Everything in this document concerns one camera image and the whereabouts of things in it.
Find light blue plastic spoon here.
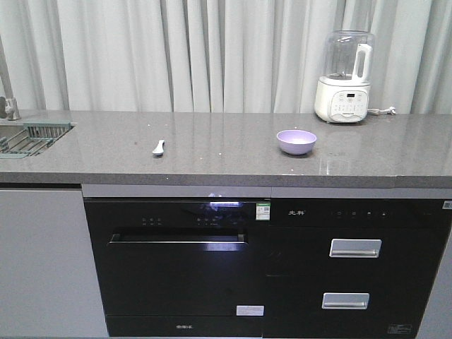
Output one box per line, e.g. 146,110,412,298
152,139,165,157

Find purple plastic bowl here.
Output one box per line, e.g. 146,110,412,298
276,129,317,155

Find black built-in dishwasher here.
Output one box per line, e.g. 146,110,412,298
84,198,270,337

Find white blender with glass jar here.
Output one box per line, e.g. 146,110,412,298
314,30,375,124

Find black drawer sterilizer cabinet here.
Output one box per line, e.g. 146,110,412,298
263,198,451,338

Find green sink drain rack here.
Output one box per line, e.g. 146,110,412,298
0,121,76,160

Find stainless steel sink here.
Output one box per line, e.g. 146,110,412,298
0,118,77,160

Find white pleated curtain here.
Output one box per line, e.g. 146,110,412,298
1,1,451,114

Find grey cabinet door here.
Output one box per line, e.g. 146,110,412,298
1,189,107,338

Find metal kitchen faucet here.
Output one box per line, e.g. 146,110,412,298
0,42,21,121

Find white power cable with plug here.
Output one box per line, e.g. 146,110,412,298
367,106,397,117

